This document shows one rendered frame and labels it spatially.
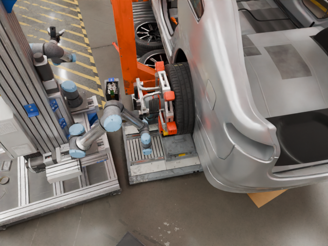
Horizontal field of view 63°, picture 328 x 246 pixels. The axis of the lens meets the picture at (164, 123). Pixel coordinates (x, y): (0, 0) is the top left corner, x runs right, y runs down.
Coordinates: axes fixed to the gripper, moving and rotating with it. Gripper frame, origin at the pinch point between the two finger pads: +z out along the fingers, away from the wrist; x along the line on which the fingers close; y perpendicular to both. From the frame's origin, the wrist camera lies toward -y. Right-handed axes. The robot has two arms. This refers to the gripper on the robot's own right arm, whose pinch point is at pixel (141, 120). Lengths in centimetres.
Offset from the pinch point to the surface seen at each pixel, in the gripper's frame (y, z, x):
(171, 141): -61, 11, -32
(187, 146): -61, 2, -48
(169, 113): 14.7, -8.3, -23.4
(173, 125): 5.5, -14.1, -25.4
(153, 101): 21.6, 1.4, -12.0
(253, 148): 58, -76, -56
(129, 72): 2, 62, 3
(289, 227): -83, -95, -129
